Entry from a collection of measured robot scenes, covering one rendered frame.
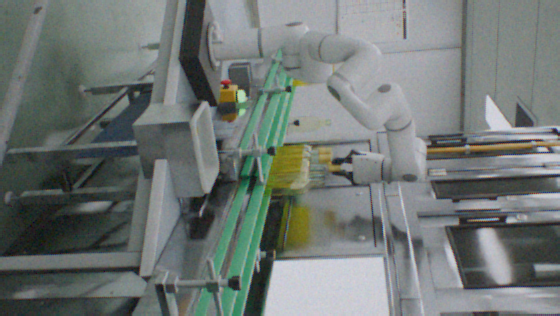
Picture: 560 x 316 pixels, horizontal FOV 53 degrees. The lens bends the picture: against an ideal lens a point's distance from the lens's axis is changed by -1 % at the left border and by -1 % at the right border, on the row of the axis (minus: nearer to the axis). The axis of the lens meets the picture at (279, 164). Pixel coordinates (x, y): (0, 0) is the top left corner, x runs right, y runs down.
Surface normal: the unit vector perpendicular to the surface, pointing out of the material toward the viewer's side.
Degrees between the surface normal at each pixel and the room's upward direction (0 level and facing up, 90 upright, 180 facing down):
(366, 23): 90
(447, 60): 90
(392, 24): 89
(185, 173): 90
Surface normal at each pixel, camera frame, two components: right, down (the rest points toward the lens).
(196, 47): -0.15, -0.48
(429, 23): -0.10, 0.43
